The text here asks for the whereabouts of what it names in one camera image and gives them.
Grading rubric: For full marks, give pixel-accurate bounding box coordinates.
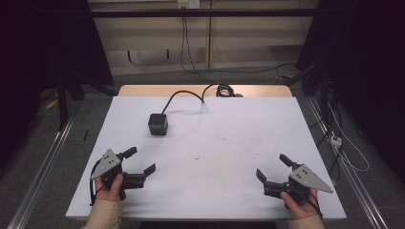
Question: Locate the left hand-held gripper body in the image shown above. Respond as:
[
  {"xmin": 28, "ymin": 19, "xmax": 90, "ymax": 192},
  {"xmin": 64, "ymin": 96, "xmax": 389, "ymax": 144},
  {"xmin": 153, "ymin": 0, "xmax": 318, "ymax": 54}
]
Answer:
[{"xmin": 90, "ymin": 148, "xmax": 148, "ymax": 201}]

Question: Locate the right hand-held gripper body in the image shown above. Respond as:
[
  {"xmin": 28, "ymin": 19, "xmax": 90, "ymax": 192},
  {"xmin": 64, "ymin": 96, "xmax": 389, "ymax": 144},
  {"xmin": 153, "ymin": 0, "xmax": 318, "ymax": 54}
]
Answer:
[{"xmin": 263, "ymin": 163, "xmax": 334, "ymax": 210}]

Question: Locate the person's right hand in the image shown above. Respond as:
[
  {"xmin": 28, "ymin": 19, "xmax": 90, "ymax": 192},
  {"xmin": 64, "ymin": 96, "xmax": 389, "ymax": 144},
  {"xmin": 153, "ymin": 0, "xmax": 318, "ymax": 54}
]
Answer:
[{"xmin": 280, "ymin": 188, "xmax": 321, "ymax": 221}]

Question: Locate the person's left hand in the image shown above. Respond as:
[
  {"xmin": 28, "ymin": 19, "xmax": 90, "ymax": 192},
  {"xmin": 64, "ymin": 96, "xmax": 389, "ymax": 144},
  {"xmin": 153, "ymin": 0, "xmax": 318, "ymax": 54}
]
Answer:
[{"xmin": 94, "ymin": 173, "xmax": 125, "ymax": 203}]

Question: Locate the black cube power adapter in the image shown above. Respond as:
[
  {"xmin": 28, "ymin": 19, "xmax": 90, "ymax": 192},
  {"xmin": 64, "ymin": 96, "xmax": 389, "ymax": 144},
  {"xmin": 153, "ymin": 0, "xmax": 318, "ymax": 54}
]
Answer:
[{"xmin": 147, "ymin": 113, "xmax": 169, "ymax": 136}]

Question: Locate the white table mat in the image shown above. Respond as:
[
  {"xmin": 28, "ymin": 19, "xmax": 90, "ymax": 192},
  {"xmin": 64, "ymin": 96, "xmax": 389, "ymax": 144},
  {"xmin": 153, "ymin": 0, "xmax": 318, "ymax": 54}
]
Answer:
[{"xmin": 65, "ymin": 95, "xmax": 348, "ymax": 221}]

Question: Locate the white power strip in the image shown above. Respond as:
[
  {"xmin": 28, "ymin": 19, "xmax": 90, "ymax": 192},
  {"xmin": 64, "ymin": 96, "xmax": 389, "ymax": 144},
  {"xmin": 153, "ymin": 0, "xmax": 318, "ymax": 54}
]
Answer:
[{"xmin": 330, "ymin": 134, "xmax": 344, "ymax": 149}]

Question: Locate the wooden table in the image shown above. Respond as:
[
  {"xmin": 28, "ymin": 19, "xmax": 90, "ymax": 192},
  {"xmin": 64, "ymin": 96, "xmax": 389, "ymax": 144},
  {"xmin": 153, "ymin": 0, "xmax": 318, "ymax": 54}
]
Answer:
[{"xmin": 117, "ymin": 84, "xmax": 293, "ymax": 98}]

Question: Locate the black metal stand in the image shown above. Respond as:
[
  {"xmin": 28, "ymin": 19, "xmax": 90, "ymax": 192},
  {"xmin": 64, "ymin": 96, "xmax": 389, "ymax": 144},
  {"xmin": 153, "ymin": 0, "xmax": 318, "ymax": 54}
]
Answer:
[{"xmin": 54, "ymin": 73, "xmax": 70, "ymax": 132}]

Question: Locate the black curtain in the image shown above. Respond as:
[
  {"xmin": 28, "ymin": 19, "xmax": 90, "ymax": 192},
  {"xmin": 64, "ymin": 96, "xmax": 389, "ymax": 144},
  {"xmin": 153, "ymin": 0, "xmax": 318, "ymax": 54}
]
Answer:
[
  {"xmin": 0, "ymin": 0, "xmax": 115, "ymax": 170},
  {"xmin": 295, "ymin": 0, "xmax": 405, "ymax": 184}
]

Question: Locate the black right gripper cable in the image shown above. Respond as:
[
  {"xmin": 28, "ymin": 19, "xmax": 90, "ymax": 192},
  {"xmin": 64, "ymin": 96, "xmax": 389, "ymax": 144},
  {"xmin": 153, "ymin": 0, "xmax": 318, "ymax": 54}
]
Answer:
[{"xmin": 299, "ymin": 187, "xmax": 324, "ymax": 220}]

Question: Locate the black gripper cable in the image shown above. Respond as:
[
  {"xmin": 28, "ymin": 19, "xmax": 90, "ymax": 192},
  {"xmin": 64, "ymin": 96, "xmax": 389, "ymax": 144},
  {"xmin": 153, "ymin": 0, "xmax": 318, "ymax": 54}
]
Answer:
[
  {"xmin": 89, "ymin": 159, "xmax": 106, "ymax": 207},
  {"xmin": 299, "ymin": 187, "xmax": 324, "ymax": 220}
]

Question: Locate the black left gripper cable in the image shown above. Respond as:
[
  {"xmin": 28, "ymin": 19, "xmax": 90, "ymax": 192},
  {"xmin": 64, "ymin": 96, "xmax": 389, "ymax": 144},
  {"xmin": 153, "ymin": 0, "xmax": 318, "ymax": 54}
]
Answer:
[{"xmin": 89, "ymin": 159, "xmax": 106, "ymax": 207}]

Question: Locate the metal floor rail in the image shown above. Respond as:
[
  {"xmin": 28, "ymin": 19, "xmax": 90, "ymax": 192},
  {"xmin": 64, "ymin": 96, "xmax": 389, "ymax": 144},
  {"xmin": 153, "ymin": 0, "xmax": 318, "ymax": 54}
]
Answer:
[
  {"xmin": 305, "ymin": 95, "xmax": 390, "ymax": 229},
  {"xmin": 6, "ymin": 104, "xmax": 81, "ymax": 229}
]

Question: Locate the white floor cable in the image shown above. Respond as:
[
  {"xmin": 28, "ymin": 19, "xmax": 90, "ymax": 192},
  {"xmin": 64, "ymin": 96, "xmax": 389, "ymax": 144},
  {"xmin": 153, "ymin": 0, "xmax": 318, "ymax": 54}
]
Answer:
[{"xmin": 327, "ymin": 102, "xmax": 371, "ymax": 174}]

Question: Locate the black adapter cable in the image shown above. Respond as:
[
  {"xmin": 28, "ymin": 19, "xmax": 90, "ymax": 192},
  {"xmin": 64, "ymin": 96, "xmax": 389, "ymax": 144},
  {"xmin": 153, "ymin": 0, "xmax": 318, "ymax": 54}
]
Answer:
[{"xmin": 160, "ymin": 83, "xmax": 245, "ymax": 115}]

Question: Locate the black hanging wall cable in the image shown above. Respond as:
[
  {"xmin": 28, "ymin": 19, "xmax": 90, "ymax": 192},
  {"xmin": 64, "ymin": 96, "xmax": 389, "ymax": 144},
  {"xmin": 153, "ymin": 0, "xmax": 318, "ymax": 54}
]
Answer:
[{"xmin": 180, "ymin": 15, "xmax": 297, "ymax": 84}]

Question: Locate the black horizontal frame bar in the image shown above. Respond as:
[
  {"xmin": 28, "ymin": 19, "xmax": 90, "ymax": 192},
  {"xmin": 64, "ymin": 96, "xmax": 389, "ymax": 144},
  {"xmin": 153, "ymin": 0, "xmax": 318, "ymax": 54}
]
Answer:
[{"xmin": 90, "ymin": 8, "xmax": 323, "ymax": 19}]

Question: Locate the white wall socket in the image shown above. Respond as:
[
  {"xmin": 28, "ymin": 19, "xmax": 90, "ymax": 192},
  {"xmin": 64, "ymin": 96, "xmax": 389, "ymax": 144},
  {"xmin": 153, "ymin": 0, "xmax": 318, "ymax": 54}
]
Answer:
[{"xmin": 177, "ymin": 0, "xmax": 202, "ymax": 10}]

